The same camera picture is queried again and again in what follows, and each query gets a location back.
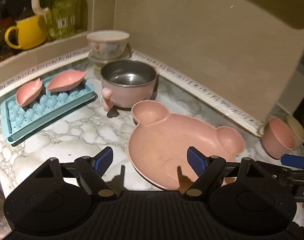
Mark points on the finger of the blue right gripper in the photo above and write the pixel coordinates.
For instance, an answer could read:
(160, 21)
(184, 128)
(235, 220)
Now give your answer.
(292, 161)

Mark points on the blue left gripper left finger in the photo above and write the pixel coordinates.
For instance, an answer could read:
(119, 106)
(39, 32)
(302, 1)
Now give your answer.
(102, 161)

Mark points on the pink leaf dish left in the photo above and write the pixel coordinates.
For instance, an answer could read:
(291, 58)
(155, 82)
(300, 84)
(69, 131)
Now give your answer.
(27, 93)

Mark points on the pink steel-lined handled bowl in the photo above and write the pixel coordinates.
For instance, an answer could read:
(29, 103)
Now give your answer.
(126, 82)

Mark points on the yellow mug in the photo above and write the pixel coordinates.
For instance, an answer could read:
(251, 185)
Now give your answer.
(29, 33)

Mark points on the pink bear-shaped plate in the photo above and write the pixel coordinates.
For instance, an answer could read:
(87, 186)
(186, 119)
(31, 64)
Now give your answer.
(158, 146)

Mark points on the blue ice cube tray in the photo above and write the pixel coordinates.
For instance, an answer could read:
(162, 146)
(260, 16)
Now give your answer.
(18, 122)

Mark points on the cream round bowl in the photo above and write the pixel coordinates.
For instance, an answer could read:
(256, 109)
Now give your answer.
(297, 129)

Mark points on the pink leaf dish right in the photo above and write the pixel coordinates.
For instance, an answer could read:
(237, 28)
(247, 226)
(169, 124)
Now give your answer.
(66, 81)

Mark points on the green glass pitcher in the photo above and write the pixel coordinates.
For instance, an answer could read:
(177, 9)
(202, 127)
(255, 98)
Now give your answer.
(64, 18)

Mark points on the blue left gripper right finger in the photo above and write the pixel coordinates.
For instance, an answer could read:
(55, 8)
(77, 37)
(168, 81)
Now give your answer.
(197, 161)

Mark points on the pink leaf dish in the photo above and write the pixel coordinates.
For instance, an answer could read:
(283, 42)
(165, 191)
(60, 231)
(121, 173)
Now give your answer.
(66, 81)
(27, 93)

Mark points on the white floral ceramic bowl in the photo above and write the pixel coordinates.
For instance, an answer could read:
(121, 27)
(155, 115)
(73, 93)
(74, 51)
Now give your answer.
(108, 45)

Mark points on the pink round bowl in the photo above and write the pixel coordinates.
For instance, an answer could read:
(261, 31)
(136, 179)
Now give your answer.
(277, 139)

